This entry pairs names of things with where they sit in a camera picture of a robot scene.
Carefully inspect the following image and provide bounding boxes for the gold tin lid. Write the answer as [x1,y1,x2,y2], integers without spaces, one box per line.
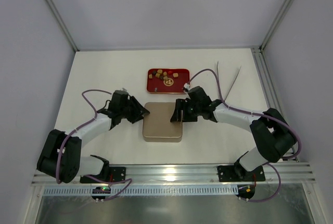
[142,102,183,143]

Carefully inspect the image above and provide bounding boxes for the metal serving tongs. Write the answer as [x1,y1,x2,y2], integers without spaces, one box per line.
[216,61,242,100]

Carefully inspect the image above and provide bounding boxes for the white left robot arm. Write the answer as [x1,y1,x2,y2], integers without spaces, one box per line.
[36,90,150,184]

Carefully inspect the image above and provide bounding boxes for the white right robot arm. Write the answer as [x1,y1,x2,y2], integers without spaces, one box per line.
[170,86,297,181]

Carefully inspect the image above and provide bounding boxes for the red chocolate tray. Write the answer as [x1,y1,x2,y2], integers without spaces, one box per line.
[146,68,190,94]

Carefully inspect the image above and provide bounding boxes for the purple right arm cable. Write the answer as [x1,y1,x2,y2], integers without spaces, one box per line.
[184,68,302,203]

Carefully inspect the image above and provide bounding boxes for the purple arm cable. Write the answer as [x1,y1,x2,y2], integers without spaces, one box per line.
[56,89,133,201]
[184,68,302,203]

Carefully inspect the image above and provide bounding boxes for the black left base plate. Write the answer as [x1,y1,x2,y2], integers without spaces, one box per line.
[80,166,126,183]

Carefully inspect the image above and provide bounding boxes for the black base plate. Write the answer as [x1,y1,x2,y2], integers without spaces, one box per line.
[80,166,126,183]
[217,164,266,182]

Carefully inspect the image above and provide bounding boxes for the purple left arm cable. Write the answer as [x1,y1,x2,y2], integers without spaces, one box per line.
[56,89,133,201]

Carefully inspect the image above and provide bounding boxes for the aluminium side rail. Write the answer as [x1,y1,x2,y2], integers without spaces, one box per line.
[251,47,299,162]

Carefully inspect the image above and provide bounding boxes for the slotted cable duct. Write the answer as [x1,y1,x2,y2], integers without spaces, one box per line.
[43,184,238,196]

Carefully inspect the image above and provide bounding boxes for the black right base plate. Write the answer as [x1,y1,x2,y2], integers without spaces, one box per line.
[217,164,266,182]

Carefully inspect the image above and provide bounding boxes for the aluminium mounting rail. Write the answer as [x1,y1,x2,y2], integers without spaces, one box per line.
[31,162,317,186]

